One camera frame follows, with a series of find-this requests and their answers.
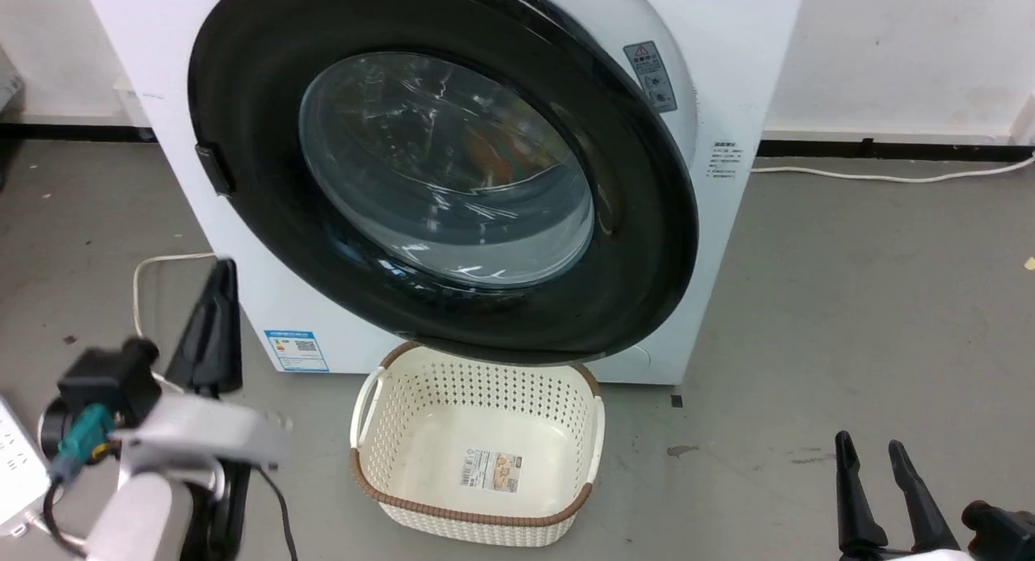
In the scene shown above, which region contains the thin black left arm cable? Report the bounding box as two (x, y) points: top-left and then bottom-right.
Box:
(256, 466), (299, 561)

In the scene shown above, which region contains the white front-load washing machine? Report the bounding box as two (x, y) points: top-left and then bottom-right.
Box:
(79, 0), (808, 386)

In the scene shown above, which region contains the long white floor cable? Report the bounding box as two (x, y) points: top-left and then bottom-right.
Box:
(750, 152), (1035, 184)

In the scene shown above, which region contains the thin white looped cable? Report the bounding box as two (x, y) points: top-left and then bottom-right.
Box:
(131, 252), (218, 394)

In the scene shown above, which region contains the black round washer door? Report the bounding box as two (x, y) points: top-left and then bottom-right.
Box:
(187, 0), (699, 366)

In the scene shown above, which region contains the grey warning sticker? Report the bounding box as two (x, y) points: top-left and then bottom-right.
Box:
(623, 40), (678, 114)

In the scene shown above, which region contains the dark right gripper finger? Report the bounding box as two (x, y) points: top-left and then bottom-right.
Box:
(835, 431), (889, 556)
(889, 439), (961, 553)

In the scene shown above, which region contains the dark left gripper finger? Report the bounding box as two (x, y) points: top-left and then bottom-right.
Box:
(165, 258), (244, 397)
(181, 462), (252, 561)

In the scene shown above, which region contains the cream perforated laundry basket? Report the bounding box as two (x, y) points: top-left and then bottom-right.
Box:
(349, 341), (606, 548)

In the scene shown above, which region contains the white power strip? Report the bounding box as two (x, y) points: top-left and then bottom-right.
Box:
(0, 394), (54, 539)

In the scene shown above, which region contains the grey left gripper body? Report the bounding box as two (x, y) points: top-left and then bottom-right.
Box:
(112, 394), (294, 499)

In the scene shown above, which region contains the blue energy label sticker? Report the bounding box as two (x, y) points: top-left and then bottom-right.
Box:
(264, 329), (331, 373)

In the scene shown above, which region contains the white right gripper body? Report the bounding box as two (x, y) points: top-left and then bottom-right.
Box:
(839, 547), (984, 561)

